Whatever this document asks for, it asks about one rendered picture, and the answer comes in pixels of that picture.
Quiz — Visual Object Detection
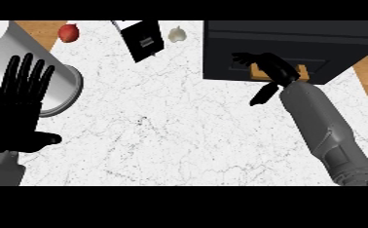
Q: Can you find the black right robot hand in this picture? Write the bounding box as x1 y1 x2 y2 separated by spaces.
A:
232 52 301 107

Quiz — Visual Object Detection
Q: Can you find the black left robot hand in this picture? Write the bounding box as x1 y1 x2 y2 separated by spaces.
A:
0 53 63 154

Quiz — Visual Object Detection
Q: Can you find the dark grey drawer front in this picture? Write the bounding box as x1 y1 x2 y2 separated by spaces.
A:
201 20 368 86

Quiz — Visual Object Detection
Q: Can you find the large white cup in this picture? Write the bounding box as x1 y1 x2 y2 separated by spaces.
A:
0 20 84 119

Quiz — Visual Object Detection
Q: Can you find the white garlic bulb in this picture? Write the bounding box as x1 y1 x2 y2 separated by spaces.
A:
167 25 187 44

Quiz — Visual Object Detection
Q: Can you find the red onion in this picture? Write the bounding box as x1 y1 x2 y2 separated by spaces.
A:
57 23 80 44

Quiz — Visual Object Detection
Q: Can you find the black box appliance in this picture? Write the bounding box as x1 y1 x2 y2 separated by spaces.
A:
111 20 165 64

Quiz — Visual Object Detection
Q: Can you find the wooden drawer handle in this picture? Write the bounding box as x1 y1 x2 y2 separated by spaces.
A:
248 62 310 83

